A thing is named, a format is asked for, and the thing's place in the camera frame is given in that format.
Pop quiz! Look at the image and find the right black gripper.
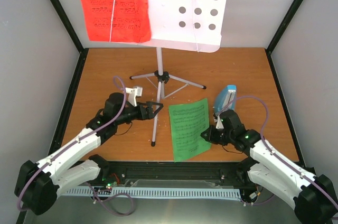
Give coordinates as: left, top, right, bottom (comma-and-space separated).
201, 124, 233, 146

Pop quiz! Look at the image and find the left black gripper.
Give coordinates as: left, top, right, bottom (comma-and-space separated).
116, 101, 164, 125

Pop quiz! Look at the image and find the green sheet music page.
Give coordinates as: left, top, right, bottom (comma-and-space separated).
168, 98, 211, 162

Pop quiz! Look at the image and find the blue metronome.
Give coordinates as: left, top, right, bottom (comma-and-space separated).
213, 85, 237, 115

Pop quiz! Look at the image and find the white perforated music stand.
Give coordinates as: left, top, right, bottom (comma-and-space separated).
108, 0, 232, 147

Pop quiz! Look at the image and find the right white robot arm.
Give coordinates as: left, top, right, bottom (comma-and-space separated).
201, 110, 337, 223

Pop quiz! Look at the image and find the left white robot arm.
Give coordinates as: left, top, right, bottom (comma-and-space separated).
14, 92, 163, 215

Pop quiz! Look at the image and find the red cloth on stand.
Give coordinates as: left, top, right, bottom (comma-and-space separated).
80, 0, 152, 43

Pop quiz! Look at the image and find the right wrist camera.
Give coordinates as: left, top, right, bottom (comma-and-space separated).
213, 115, 224, 129

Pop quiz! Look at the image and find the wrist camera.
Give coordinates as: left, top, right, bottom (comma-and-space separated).
125, 86, 143, 107
213, 115, 224, 129

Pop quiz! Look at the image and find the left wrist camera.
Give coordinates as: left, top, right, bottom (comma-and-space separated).
125, 86, 143, 107

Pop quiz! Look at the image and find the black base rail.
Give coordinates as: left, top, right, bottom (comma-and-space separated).
108, 161, 254, 187

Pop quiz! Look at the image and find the light blue slotted cable duct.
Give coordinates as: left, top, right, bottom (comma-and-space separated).
60, 186, 242, 200

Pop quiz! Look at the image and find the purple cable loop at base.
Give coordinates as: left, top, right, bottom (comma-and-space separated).
88, 179, 137, 216

